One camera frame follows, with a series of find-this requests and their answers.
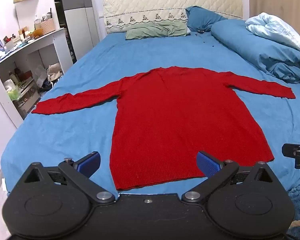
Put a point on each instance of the white shelf desk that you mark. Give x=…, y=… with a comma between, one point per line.
x=47, y=42

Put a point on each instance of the cream quilted headboard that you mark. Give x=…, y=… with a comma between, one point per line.
x=165, y=2

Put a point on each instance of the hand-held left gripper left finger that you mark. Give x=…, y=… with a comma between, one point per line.
x=90, y=163

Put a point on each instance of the green pillow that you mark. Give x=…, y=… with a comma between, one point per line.
x=155, y=30

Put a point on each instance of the bed with blue sheet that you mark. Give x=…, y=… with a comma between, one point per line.
x=165, y=52

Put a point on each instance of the light blue blanket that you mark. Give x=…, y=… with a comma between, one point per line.
x=272, y=27

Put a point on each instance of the red knit sweater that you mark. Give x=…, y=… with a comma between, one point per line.
x=177, y=117

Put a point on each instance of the woven basket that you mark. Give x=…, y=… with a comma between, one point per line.
x=48, y=26

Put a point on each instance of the grey and white wardrobe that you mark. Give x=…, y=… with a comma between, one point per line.
x=77, y=17

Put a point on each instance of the blue pillow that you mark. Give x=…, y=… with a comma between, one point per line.
x=202, y=17

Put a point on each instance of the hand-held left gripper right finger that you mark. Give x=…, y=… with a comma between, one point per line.
x=207, y=165

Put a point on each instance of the orange plush toy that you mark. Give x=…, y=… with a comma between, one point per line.
x=38, y=32

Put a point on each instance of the blue duvet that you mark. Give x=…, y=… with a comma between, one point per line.
x=240, y=38

